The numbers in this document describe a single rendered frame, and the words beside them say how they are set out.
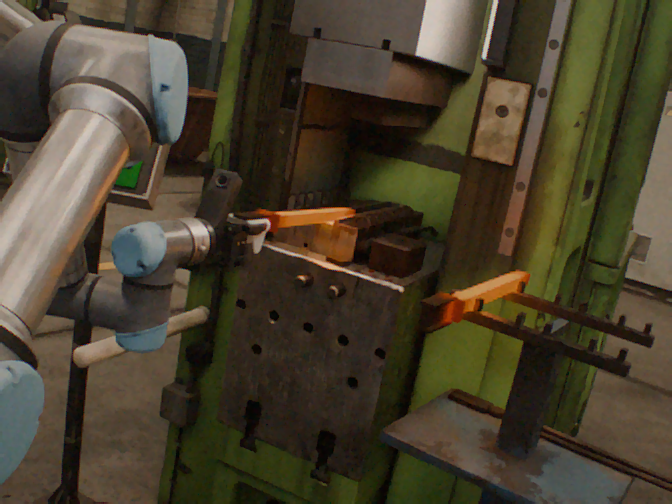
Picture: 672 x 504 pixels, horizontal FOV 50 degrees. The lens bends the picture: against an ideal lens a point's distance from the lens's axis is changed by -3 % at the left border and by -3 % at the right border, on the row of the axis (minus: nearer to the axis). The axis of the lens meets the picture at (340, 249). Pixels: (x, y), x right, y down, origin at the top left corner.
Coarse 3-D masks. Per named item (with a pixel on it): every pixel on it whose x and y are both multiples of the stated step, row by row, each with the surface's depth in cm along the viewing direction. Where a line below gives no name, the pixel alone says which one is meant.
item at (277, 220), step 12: (240, 216) 126; (252, 216) 128; (264, 216) 131; (276, 216) 134; (288, 216) 139; (300, 216) 144; (312, 216) 149; (324, 216) 154; (336, 216) 159; (276, 228) 135
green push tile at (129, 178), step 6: (132, 168) 161; (138, 168) 161; (120, 174) 160; (126, 174) 160; (132, 174) 160; (138, 174) 161; (120, 180) 160; (126, 180) 160; (132, 180) 160; (120, 186) 160; (126, 186) 160; (132, 186) 160
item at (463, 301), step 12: (504, 276) 138; (516, 276) 140; (528, 276) 143; (468, 288) 123; (480, 288) 125; (492, 288) 127; (504, 288) 132; (516, 288) 138; (420, 300) 107; (432, 300) 108; (444, 300) 110; (456, 300) 113; (468, 300) 117; (432, 312) 107; (444, 312) 112; (456, 312) 113; (420, 324) 107; (432, 324) 109; (444, 324) 111
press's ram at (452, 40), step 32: (320, 0) 152; (352, 0) 149; (384, 0) 146; (416, 0) 144; (448, 0) 153; (480, 0) 172; (320, 32) 157; (352, 32) 150; (384, 32) 147; (416, 32) 144; (448, 32) 158; (480, 32) 179; (448, 64) 164
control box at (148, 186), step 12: (156, 144) 164; (156, 156) 163; (144, 168) 162; (156, 168) 163; (12, 180) 164; (144, 180) 161; (156, 180) 165; (120, 192) 160; (132, 192) 160; (144, 192) 160; (156, 192) 167; (120, 204) 167; (132, 204) 165; (144, 204) 164
